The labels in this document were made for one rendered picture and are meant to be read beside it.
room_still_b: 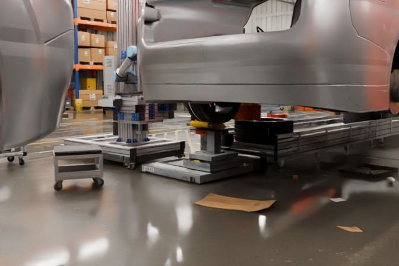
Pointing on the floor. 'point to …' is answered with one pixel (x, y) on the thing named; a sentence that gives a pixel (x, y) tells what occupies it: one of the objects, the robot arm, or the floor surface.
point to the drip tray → (378, 171)
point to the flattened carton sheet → (225, 202)
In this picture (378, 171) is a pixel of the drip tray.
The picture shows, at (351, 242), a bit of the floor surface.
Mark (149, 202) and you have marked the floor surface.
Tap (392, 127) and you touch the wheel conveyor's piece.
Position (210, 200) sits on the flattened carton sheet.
